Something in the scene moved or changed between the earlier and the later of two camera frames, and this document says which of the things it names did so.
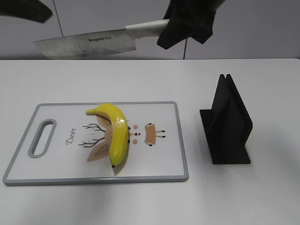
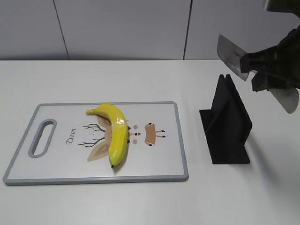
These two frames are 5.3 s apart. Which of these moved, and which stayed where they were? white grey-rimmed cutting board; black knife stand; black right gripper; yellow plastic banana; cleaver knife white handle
Moved: black right gripper; cleaver knife white handle
Stayed: black knife stand; yellow plastic banana; white grey-rimmed cutting board
